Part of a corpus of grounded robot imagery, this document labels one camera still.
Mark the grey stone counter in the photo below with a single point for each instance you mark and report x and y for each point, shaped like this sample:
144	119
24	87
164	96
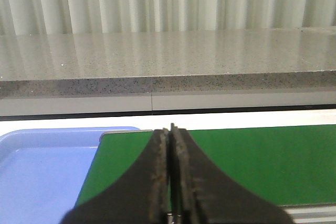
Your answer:
175	70

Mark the white pleated curtain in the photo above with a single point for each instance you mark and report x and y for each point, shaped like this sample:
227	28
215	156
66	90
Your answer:
28	17

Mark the blue plastic tray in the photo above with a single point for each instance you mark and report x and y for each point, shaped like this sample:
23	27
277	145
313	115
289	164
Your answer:
42	171

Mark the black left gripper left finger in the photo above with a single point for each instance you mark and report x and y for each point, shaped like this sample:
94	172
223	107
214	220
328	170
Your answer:
127	181

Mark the green conveyor belt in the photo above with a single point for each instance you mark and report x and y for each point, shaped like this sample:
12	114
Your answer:
290	165

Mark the aluminium conveyor frame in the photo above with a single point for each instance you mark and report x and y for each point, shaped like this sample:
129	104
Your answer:
315	213

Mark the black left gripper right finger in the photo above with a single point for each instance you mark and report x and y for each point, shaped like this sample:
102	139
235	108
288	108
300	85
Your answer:
202	193

